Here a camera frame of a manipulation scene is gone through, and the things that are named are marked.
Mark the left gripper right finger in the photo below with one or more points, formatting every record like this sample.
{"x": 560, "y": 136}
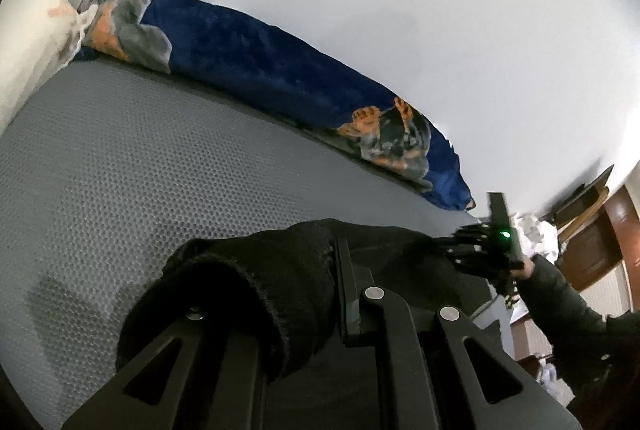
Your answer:
{"x": 436, "y": 369}

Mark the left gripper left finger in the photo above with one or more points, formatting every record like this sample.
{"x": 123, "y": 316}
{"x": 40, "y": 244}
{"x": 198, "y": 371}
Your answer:
{"x": 194, "y": 375}

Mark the black pants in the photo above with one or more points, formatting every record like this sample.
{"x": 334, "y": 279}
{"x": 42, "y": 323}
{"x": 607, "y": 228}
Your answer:
{"x": 284, "y": 279}

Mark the dark sleeved right forearm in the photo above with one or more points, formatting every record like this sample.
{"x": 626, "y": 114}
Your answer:
{"x": 596, "y": 356}

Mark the person right hand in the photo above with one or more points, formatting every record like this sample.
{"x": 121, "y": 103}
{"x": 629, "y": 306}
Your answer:
{"x": 526, "y": 269}

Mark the white dotted cloth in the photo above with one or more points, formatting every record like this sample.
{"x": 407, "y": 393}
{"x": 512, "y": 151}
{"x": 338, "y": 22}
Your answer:
{"x": 536, "y": 237}

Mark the brown wooden furniture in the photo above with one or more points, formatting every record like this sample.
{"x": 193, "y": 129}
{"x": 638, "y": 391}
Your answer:
{"x": 598, "y": 229}

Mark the grey mesh mattress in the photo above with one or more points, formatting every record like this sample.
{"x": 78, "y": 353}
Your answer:
{"x": 107, "y": 170}

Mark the navy floral blanket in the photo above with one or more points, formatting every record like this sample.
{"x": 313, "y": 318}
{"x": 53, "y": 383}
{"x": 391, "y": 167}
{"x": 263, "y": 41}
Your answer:
{"x": 266, "y": 67}

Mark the white floral pillow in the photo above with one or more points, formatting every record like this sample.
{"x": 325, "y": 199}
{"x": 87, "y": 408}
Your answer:
{"x": 38, "y": 38}

